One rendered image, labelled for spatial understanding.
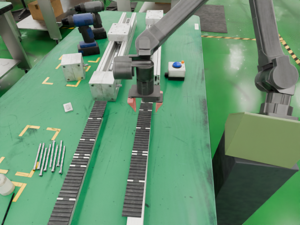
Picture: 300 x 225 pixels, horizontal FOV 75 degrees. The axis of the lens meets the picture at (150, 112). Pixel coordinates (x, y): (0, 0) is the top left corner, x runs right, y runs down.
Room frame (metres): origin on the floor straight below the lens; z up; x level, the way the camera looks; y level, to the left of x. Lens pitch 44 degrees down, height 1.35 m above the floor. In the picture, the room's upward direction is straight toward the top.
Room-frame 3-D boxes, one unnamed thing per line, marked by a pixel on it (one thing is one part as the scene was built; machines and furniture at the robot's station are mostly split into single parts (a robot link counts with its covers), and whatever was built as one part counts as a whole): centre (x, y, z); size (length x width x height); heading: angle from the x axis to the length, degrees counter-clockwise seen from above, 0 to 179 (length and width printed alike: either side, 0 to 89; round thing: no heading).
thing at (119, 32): (1.14, 0.17, 0.87); 0.16 x 0.11 x 0.07; 177
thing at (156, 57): (1.13, -0.02, 0.82); 0.80 x 0.10 x 0.09; 177
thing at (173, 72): (0.85, -0.12, 0.81); 0.10 x 0.08 x 0.06; 87
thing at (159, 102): (0.54, -0.01, 0.88); 0.07 x 0.07 x 0.09; 88
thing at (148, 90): (0.54, 0.02, 0.95); 0.10 x 0.07 x 0.07; 88
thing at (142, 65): (0.54, 0.02, 1.01); 0.07 x 0.06 x 0.07; 91
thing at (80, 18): (1.08, 0.39, 0.89); 0.20 x 0.08 x 0.22; 109
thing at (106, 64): (1.14, 0.17, 0.82); 0.80 x 0.10 x 0.09; 177
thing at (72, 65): (0.86, 0.36, 0.83); 0.11 x 0.10 x 0.10; 102
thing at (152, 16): (1.38, -0.03, 0.87); 0.16 x 0.11 x 0.07; 177
